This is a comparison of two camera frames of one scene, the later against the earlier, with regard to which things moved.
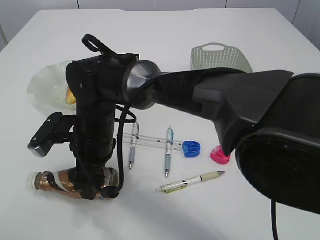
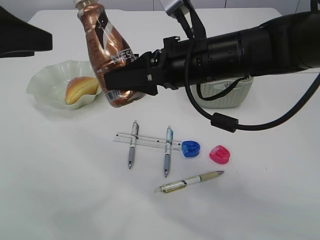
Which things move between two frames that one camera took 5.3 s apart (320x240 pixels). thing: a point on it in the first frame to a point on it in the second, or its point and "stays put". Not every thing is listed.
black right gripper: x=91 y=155 to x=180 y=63
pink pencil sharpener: x=218 y=156 stays put
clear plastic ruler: x=153 y=141 stays put
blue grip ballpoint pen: x=170 y=138 stays put
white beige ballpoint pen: x=181 y=184 stays put
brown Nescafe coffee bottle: x=58 y=182 to x=108 y=47
